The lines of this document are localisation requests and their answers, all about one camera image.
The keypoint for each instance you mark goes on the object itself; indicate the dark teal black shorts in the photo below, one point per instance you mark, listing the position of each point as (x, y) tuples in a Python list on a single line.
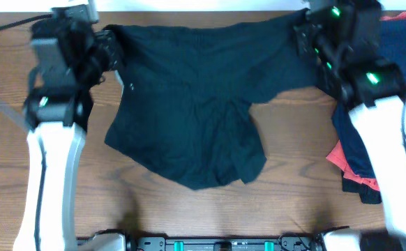
[(184, 110)]

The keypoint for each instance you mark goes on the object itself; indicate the red garment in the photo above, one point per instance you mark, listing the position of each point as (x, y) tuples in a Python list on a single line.
[(337, 157)]

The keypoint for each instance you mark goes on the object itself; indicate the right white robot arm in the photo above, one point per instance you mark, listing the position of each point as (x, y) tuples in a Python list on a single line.
[(345, 36)]

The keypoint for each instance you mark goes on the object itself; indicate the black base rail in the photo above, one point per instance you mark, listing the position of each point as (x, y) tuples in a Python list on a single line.
[(287, 242)]

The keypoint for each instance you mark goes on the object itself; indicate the navy blue folded garment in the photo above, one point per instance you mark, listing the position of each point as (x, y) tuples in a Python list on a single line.
[(393, 47)]

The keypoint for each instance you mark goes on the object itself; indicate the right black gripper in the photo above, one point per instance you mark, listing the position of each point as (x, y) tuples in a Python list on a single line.
[(304, 35)]

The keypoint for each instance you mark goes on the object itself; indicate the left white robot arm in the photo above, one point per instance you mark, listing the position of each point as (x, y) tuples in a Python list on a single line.
[(72, 59)]

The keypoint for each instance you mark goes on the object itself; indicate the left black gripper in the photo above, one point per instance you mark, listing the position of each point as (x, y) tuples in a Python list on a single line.
[(108, 44)]

